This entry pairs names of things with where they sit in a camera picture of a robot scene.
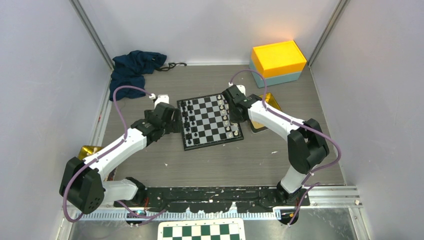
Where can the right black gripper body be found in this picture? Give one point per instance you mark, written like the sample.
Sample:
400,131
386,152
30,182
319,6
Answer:
233,117

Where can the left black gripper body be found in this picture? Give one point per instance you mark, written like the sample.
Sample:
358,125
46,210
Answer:
173,126

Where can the gold tin tray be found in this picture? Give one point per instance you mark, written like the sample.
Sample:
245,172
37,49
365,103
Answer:
257,127

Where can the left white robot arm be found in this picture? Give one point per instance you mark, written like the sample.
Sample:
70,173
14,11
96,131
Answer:
84,181

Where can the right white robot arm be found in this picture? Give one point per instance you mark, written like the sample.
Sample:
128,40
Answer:
306,145

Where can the gold tin with brown pieces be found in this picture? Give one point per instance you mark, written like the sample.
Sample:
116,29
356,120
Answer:
88,150

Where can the green checkered calibration board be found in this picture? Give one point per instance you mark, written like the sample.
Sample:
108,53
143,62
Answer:
211,229

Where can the black and white chessboard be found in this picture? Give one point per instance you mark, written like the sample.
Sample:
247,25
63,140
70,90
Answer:
203,124

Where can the orange and teal box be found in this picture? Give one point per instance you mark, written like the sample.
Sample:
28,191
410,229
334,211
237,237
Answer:
277,63

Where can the dark blue cloth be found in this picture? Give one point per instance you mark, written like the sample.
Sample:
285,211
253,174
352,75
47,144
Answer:
129,69

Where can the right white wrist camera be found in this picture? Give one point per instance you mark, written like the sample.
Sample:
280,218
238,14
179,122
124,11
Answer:
240,87

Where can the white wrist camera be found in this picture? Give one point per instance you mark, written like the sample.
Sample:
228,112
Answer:
240,87
161,98

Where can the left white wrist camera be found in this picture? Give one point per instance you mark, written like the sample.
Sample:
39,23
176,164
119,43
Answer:
161,98

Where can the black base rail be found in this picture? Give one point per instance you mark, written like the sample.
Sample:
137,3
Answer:
246,199

